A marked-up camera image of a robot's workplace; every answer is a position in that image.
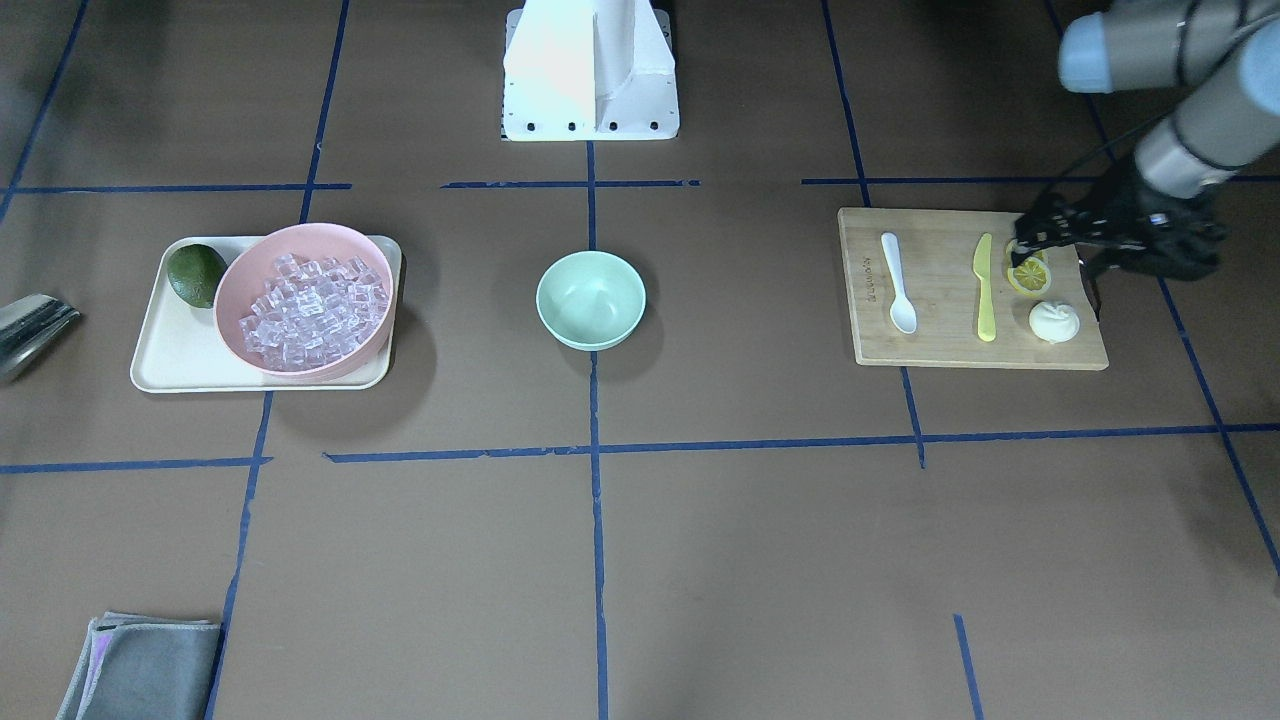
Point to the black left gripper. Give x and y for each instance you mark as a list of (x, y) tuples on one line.
[(1122, 212)]

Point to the white plastic spoon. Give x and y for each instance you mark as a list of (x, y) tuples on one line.
[(902, 311)]

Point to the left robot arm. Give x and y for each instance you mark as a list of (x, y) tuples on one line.
[(1224, 53)]

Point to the green bowl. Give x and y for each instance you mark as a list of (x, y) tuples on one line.
[(591, 300)]

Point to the pink bowl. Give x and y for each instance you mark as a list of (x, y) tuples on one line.
[(245, 281)]

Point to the pile of clear ice cubes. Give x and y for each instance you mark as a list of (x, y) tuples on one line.
[(313, 312)]

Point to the metal ice scoop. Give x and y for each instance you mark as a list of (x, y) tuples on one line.
[(28, 327)]

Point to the lemon slice lower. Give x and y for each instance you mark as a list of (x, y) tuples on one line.
[(1033, 277)]

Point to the yellow plastic knife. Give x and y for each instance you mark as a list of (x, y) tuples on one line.
[(985, 324)]

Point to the bamboo cutting board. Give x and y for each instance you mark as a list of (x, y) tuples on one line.
[(937, 248)]

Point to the green lime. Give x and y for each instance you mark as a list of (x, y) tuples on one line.
[(194, 272)]

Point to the cream tray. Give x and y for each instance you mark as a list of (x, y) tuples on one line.
[(180, 349)]

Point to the grey folded cloth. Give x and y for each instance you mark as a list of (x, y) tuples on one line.
[(140, 667)]

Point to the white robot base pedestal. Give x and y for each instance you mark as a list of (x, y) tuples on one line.
[(579, 71)]

